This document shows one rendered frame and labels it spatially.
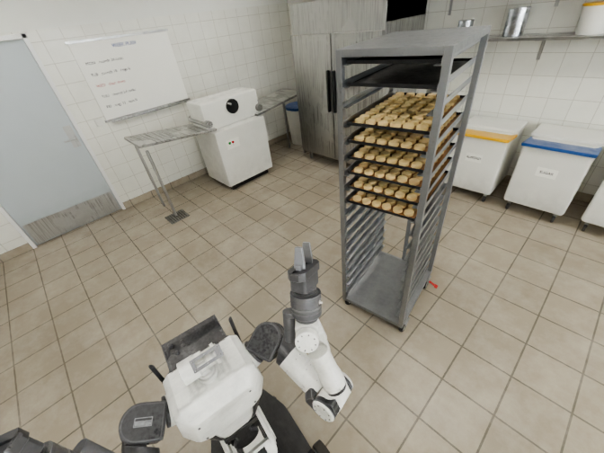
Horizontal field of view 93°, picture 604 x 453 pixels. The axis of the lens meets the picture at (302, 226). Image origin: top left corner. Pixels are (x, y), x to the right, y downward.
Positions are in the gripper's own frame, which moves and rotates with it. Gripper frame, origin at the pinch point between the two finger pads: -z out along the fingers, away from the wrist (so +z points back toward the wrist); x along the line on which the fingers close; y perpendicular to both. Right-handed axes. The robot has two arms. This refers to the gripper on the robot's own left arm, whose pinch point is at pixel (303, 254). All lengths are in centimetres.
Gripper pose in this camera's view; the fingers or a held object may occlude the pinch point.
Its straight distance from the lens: 78.2
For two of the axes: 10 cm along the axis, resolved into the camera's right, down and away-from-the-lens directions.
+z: 0.5, 9.7, 2.3
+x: -4.4, 2.3, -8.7
